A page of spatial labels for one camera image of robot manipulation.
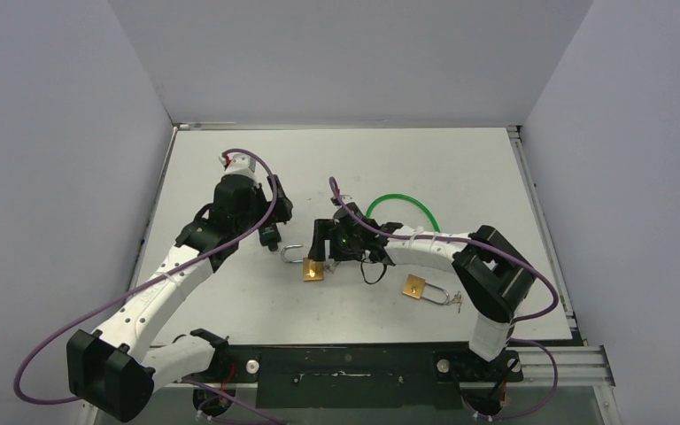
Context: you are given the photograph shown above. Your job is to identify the black padlock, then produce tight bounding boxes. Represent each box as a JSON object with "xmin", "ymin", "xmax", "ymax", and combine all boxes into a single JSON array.
[{"xmin": 258, "ymin": 225, "xmax": 282, "ymax": 248}]

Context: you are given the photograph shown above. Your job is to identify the short brass padlock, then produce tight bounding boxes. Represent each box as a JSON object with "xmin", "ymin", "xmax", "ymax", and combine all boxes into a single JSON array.
[{"xmin": 280, "ymin": 244, "xmax": 325, "ymax": 282}]

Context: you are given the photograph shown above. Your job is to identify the green cable lock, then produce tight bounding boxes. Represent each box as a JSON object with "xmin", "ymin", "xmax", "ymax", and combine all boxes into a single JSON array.
[{"xmin": 366, "ymin": 193, "xmax": 441, "ymax": 232}]

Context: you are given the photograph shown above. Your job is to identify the long-shackle brass padlock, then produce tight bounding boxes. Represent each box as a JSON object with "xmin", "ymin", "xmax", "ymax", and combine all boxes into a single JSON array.
[{"xmin": 401, "ymin": 274, "xmax": 451, "ymax": 306}]

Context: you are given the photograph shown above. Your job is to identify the keys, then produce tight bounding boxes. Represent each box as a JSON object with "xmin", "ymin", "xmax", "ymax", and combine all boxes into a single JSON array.
[{"xmin": 446, "ymin": 291, "xmax": 463, "ymax": 313}]

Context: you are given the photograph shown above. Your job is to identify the silver key pair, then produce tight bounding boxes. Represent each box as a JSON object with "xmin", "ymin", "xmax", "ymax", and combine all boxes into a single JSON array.
[{"xmin": 322, "ymin": 262, "xmax": 340, "ymax": 274}]

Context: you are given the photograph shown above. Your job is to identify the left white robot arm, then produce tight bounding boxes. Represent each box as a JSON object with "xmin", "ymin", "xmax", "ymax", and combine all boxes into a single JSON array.
[{"xmin": 66, "ymin": 174, "xmax": 292, "ymax": 423}]

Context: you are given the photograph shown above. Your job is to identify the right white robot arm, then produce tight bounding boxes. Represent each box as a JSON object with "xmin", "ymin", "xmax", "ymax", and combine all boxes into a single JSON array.
[{"xmin": 308, "ymin": 212, "xmax": 536, "ymax": 380}]

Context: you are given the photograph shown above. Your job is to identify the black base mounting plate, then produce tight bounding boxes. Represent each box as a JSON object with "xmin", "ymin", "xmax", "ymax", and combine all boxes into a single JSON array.
[{"xmin": 192, "ymin": 342, "xmax": 523, "ymax": 409}]

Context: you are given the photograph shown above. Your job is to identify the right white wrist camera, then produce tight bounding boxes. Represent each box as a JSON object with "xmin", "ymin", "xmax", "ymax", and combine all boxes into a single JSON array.
[{"xmin": 331, "ymin": 195, "xmax": 358, "ymax": 218}]

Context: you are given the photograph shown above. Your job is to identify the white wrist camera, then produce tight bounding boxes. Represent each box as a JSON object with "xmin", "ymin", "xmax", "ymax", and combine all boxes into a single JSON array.
[
  {"xmin": 331, "ymin": 195, "xmax": 358, "ymax": 218},
  {"xmin": 220, "ymin": 153, "xmax": 257, "ymax": 184}
]

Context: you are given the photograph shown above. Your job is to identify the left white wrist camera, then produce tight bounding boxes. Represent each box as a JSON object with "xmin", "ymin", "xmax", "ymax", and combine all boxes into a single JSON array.
[{"xmin": 220, "ymin": 153, "xmax": 257, "ymax": 184}]

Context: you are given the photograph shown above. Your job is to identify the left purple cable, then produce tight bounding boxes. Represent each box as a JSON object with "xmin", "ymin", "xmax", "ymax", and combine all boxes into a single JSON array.
[{"xmin": 12, "ymin": 148, "xmax": 280, "ymax": 406}]

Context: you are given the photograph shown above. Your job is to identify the purple cable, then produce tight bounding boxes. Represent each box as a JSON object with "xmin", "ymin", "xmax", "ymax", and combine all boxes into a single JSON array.
[
  {"xmin": 12, "ymin": 148, "xmax": 280, "ymax": 406},
  {"xmin": 328, "ymin": 176, "xmax": 560, "ymax": 324}
]

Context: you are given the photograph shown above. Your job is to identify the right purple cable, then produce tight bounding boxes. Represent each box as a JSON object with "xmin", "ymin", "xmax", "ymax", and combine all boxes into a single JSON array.
[{"xmin": 328, "ymin": 176, "xmax": 560, "ymax": 324}]

